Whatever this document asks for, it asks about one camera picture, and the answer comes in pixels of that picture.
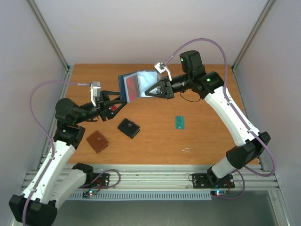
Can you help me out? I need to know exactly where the slotted grey cable duct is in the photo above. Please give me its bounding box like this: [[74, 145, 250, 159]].
[[69, 191, 212, 201]]

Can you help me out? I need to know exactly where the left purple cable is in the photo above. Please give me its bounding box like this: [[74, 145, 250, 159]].
[[21, 80, 92, 226]]

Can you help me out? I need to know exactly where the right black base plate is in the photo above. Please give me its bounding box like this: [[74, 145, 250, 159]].
[[189, 173, 235, 189]]

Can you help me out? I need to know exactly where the dark blue card holder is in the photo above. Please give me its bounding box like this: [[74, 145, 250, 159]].
[[118, 70, 162, 103]]

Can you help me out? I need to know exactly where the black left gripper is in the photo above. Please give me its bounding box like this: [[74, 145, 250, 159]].
[[74, 90, 127, 124]]

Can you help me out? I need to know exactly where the right aluminium corner post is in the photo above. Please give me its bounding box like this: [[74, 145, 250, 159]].
[[231, 0, 276, 72]]

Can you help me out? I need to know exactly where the aluminium rail base frame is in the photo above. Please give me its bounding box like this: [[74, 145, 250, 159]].
[[91, 164, 279, 191]]

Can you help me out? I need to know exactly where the right small circuit board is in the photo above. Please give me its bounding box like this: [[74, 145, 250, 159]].
[[211, 189, 228, 197]]

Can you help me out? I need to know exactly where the purple cable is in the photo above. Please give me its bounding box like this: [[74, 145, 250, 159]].
[[21, 80, 92, 226], [164, 38, 276, 200]]

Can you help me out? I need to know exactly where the aluminium corner post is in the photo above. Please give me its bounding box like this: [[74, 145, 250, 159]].
[[26, 0, 70, 72], [231, 0, 276, 72]]

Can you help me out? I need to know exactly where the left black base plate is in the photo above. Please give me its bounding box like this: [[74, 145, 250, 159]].
[[90, 173, 110, 188]]

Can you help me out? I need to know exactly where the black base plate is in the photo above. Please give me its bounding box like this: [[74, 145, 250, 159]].
[[189, 173, 235, 189], [90, 173, 110, 188]]

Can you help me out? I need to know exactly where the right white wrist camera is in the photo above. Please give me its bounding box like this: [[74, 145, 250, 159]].
[[154, 62, 172, 81]]

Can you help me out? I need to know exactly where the brown card holder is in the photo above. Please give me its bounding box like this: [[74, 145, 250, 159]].
[[86, 130, 109, 153]]

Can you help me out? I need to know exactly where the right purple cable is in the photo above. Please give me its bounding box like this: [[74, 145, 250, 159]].
[[164, 38, 276, 200]]

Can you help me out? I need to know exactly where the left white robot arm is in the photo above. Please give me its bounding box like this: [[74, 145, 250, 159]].
[[9, 90, 127, 226]]

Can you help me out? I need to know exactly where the black card holder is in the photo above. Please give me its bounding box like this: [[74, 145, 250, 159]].
[[118, 118, 140, 139]]

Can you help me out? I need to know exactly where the left aluminium corner post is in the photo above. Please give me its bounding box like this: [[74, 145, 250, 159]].
[[26, 0, 70, 72]]

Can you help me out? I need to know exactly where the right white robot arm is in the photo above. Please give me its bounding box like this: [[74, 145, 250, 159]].
[[145, 50, 270, 187]]

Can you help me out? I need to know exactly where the green credit card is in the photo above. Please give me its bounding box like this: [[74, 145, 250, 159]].
[[175, 115, 185, 129]]

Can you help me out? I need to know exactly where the red credit card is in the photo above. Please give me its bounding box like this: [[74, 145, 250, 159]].
[[126, 76, 140, 102], [111, 105, 117, 112]]

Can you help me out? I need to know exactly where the left small circuit board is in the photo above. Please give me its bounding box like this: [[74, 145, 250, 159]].
[[82, 190, 98, 198]]

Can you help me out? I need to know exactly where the small circuit board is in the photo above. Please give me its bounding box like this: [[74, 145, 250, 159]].
[[82, 190, 98, 198], [211, 189, 228, 197]]

